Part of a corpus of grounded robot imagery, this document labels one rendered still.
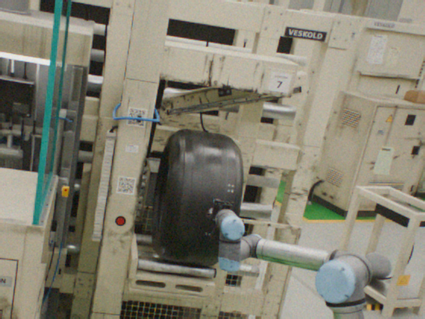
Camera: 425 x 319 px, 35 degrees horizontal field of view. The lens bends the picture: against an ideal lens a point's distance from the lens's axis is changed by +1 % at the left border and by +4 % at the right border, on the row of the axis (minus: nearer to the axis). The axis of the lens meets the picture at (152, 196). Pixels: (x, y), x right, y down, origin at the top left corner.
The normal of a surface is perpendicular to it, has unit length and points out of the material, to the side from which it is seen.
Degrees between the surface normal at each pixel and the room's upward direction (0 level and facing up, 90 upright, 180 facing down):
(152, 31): 90
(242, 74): 90
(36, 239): 90
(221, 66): 90
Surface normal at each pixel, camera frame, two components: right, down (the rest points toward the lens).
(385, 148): 0.43, 0.34
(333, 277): -0.64, 0.01
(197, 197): 0.11, 0.01
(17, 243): 0.07, 0.32
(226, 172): 0.16, -0.40
